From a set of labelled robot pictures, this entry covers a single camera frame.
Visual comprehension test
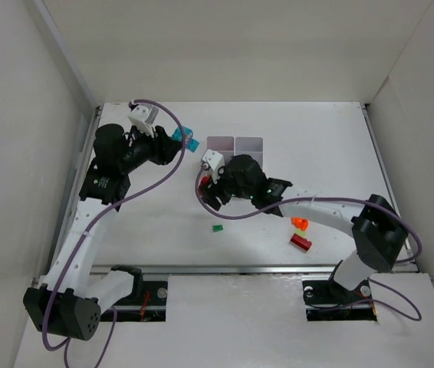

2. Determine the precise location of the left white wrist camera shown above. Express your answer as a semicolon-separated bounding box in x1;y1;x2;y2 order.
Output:
127;100;159;138

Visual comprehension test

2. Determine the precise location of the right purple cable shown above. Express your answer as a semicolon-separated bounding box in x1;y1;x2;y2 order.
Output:
195;168;423;321

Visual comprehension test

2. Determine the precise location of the purple cable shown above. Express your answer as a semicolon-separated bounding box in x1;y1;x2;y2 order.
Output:
43;98;187;368
195;168;423;321

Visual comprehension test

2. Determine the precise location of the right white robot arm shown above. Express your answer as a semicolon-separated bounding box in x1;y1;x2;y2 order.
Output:
196;149;409;297

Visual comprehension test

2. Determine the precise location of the pale lime lego brick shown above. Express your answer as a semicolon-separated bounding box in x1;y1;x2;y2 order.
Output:
294;229;307;238

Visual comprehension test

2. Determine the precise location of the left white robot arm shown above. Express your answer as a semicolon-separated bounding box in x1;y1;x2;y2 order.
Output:
23;123;186;341

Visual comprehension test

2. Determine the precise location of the cyan lego block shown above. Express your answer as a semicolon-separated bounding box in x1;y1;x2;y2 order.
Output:
171;126;199;153

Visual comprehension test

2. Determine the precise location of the metal rail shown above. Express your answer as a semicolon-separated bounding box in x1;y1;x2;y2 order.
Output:
50;103;417;277

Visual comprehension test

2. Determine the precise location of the large red lego brick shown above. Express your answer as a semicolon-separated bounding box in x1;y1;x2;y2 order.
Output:
290;234;312;252

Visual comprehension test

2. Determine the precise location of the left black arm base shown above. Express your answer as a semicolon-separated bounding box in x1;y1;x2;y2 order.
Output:
110;264;168;323

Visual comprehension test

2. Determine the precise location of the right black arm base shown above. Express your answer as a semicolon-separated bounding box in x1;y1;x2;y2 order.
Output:
302;280;377;322

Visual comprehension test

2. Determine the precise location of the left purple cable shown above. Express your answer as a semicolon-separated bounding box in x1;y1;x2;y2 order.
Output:
43;98;187;368

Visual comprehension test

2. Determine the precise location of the white divided sorting container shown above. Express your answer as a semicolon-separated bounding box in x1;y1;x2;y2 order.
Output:
206;136;264;166

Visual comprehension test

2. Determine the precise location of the orange lego piece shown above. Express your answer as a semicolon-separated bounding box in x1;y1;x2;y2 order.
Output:
291;217;309;232

